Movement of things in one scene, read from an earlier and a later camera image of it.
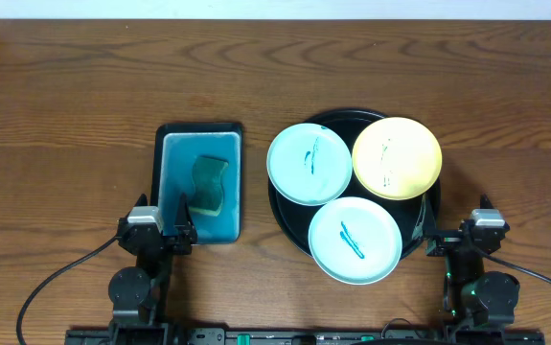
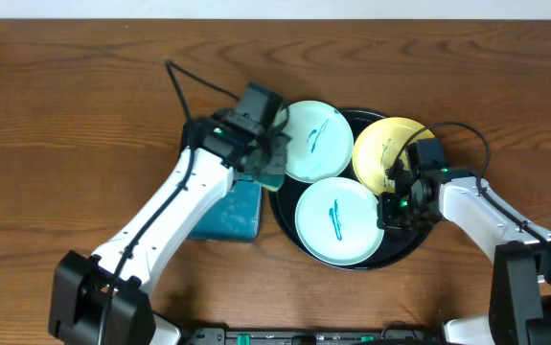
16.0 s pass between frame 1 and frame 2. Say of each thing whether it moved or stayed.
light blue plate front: moved
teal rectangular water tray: moved
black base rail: stayed
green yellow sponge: moved
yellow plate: stayed
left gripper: moved
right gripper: moved
